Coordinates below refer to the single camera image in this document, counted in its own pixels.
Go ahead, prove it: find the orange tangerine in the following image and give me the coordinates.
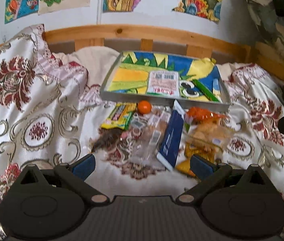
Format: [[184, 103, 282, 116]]
[[137, 100, 152, 115]]

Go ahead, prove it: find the wooden bed headboard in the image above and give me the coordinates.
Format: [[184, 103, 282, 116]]
[[42, 24, 284, 81]]

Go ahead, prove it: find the yellow green cracker packet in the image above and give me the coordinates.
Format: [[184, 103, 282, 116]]
[[101, 103, 136, 130]]

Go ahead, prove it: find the clear bag of biscuits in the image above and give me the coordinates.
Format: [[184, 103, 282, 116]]
[[185, 120, 235, 154]]

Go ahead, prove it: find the dark dried snack clear bag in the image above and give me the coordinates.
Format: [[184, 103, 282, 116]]
[[91, 128, 123, 153]]

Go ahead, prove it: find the white pink labelled packet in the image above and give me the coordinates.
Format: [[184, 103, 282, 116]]
[[146, 71, 179, 97]]

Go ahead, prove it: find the cream pillow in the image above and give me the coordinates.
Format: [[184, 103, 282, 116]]
[[53, 46, 120, 86]]

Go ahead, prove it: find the white wall pipe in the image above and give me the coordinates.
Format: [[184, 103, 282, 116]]
[[96, 0, 103, 25]]

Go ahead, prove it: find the navy blue box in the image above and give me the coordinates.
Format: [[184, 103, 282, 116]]
[[156, 100, 185, 171]]

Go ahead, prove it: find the floral satin bedspread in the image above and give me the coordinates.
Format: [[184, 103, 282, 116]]
[[0, 25, 284, 240]]

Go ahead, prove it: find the orange red snack bag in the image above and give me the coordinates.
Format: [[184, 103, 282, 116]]
[[184, 107, 226, 126]]

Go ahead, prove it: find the grey tray with colourful drawing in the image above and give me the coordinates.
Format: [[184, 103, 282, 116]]
[[101, 51, 230, 112]]

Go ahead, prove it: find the clear pastry bar package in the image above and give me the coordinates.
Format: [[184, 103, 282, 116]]
[[129, 110, 171, 170]]

